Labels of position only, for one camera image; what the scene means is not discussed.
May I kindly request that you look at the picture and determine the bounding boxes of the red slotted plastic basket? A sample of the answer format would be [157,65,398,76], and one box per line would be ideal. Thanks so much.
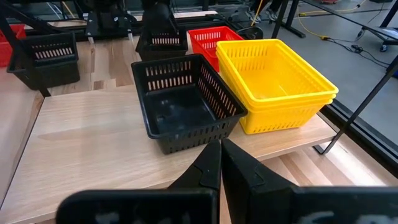
[187,26,245,73]
[0,24,27,68]

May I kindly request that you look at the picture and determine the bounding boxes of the person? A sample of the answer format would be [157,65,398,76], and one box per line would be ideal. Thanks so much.
[245,0,282,23]

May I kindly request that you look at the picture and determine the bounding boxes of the black floor cable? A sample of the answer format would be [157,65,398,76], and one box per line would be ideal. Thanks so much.
[325,37,391,68]

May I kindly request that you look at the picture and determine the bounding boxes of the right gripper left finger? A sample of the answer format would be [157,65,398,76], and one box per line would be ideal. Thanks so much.
[55,139,222,224]

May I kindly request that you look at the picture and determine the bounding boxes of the thin yellow cable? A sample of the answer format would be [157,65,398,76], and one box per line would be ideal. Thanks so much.
[61,1,76,19]

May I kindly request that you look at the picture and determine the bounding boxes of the yellow slotted plastic basket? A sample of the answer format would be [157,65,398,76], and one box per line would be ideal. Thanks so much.
[216,39,340,105]
[238,93,337,136]

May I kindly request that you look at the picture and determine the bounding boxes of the black table leg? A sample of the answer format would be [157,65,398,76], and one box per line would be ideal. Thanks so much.
[271,0,307,39]

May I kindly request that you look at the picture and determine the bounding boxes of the black rounded plastic part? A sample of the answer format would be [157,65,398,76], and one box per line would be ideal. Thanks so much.
[238,26,264,40]

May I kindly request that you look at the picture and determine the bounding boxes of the yellow floor cable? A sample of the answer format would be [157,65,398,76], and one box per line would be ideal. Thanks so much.
[295,0,368,40]

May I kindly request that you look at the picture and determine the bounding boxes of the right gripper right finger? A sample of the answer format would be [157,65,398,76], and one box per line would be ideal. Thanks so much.
[221,138,398,224]

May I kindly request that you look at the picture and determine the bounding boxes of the black slotted plastic basket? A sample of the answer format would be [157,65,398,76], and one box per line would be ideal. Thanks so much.
[6,32,81,91]
[136,27,189,62]
[131,53,249,156]

